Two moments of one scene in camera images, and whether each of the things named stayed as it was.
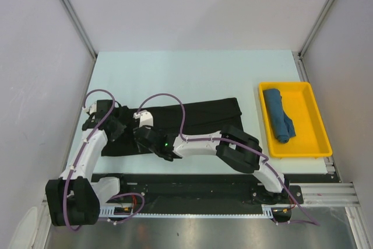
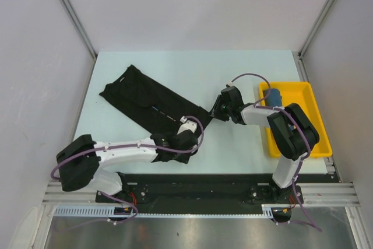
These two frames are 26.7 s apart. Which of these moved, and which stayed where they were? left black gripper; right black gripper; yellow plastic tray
Moved: left black gripper; right black gripper
Stayed: yellow plastic tray
